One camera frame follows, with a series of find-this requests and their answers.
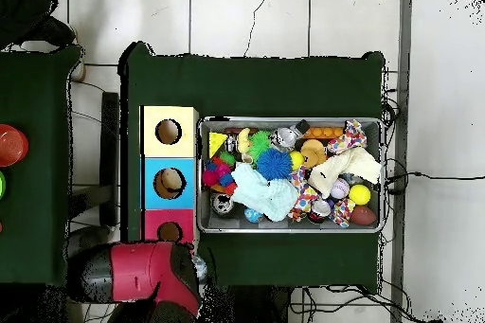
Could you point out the clear plastic bottle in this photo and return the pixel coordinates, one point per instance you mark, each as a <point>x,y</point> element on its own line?
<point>201,268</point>

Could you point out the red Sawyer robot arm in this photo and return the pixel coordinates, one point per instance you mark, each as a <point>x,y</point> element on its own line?
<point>136,272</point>

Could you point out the wooden box with three holes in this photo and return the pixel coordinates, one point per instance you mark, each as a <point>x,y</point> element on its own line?
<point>151,148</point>

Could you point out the green spiky rubber ball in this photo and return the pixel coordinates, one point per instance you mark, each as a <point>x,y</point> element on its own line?
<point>260,142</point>

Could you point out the blue spiky rubber ball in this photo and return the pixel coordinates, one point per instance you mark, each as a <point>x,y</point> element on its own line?
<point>274,164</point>

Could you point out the yellow cheese wedge toy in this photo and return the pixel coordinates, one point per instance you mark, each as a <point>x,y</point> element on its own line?
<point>216,141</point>

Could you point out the mint green waffle cloth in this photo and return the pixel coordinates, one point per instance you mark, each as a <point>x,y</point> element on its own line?
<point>261,192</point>

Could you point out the brown plush toy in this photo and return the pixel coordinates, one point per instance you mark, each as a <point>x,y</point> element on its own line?
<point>313,153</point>

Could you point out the dark green table cloth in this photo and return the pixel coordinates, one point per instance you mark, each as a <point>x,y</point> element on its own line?
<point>246,88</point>
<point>34,205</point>

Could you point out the cream waffle cloth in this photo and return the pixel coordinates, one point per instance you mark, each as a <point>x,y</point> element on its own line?
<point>341,167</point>

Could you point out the white toy baseball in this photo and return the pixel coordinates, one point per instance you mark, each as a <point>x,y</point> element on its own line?
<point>339,188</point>

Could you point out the yellow tennis ball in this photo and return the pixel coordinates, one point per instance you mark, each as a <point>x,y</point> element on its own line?
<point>359,194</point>

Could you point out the brown toy football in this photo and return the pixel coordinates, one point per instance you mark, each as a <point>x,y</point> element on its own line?
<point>362,215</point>

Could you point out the grey rounded base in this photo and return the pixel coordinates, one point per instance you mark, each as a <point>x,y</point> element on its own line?
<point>89,236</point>

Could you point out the red plastic cup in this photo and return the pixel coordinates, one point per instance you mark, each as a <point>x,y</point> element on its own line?
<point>11,145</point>

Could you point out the green plastic cup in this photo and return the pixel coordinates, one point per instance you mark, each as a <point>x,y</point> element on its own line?
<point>2,184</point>

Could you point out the person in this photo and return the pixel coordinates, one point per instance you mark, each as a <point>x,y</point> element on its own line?
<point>22,12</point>

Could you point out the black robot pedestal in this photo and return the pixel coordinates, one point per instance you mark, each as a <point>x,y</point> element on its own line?
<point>250,308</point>

